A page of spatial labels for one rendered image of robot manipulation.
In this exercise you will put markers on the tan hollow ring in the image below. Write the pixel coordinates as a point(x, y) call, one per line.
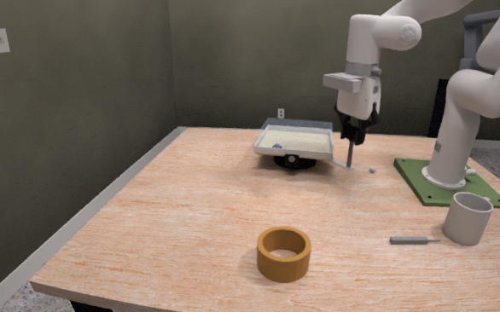
point(283, 269)

